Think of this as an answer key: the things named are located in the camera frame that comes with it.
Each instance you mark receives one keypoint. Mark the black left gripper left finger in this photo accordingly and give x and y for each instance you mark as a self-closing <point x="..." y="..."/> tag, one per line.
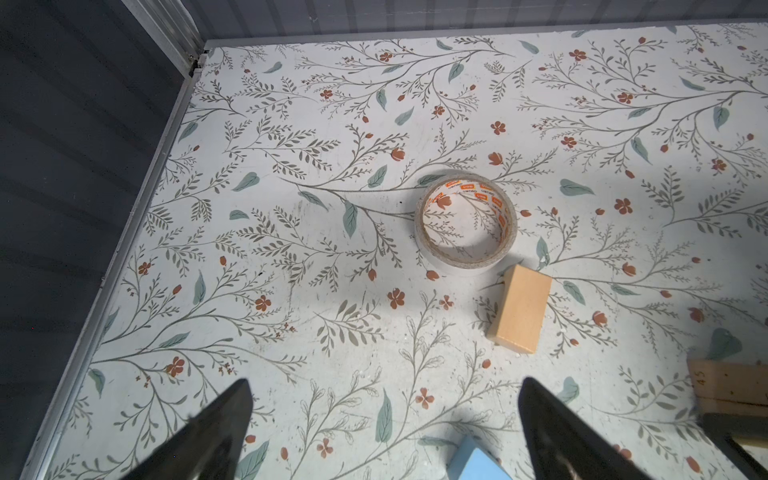
<point x="209" y="445"/>

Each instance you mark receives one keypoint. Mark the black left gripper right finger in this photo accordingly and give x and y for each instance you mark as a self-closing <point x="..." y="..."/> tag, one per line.
<point x="561" y="445"/>

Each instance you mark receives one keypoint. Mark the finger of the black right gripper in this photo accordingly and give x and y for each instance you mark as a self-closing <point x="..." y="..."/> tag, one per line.
<point x="724" y="430"/>

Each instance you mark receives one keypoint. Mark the wooden block with holes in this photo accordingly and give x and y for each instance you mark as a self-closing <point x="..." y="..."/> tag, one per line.
<point x="729" y="388"/>

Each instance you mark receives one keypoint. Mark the plain wooden block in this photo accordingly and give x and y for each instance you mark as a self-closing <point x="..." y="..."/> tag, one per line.
<point x="519" y="321"/>

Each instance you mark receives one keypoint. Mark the light blue cube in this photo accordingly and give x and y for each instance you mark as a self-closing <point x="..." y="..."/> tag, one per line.
<point x="472" y="462"/>

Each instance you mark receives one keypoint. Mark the tape roll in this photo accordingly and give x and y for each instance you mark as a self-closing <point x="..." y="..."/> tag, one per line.
<point x="465" y="224"/>

